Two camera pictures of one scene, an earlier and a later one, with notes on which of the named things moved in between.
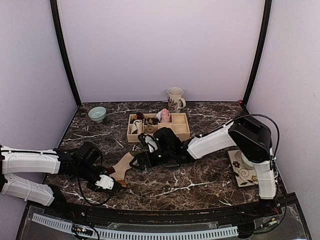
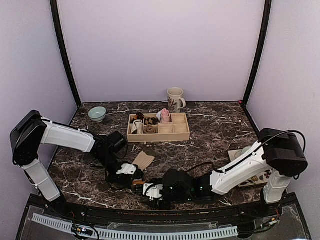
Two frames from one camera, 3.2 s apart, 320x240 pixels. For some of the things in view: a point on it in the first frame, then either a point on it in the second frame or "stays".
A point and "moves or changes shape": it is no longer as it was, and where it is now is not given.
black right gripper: x=143 y=160 → x=155 y=203
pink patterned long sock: x=165 y=116 stays
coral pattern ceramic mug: x=175 y=101 stays
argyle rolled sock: x=140 y=116 stays
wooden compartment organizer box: x=148 y=123 stays
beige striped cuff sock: x=119 y=170 moves or changes shape
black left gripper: x=99 y=188 → x=120 y=179
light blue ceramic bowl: x=97 y=114 stays
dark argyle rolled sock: x=152 y=120 stays
